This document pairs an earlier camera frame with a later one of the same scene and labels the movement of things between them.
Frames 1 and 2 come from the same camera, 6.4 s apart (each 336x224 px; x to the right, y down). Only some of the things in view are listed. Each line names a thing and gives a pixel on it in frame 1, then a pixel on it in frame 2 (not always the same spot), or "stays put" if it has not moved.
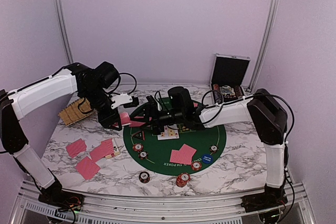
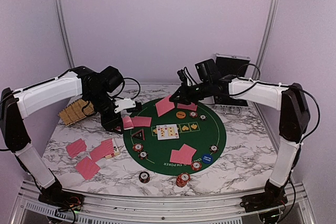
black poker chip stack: [144, 177] stays put
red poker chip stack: [182, 179] stays put
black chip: [213, 148] stays put
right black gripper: [148, 110] to [184, 97]
